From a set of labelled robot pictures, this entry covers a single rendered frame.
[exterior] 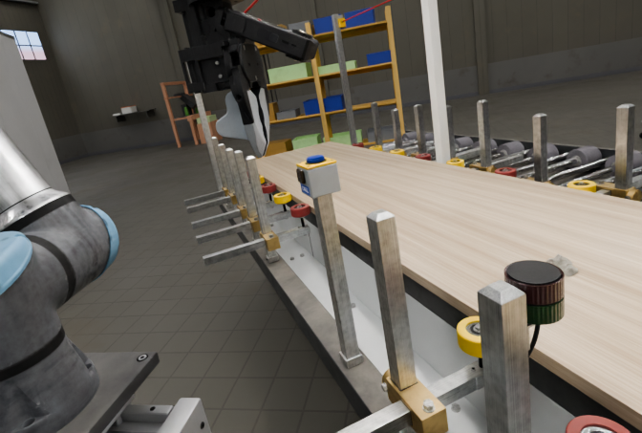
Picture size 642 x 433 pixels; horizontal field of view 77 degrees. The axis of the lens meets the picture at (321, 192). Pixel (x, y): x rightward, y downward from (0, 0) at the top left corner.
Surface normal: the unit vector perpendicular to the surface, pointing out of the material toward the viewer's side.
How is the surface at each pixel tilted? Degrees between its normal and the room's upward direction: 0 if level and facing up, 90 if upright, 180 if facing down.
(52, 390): 73
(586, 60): 90
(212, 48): 90
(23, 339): 90
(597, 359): 0
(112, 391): 0
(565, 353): 0
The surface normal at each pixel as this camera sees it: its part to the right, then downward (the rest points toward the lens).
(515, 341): 0.38, 0.19
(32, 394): 0.62, -0.22
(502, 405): -0.91, 0.26
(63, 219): 0.78, -0.39
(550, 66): -0.19, 0.30
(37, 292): 0.98, -0.14
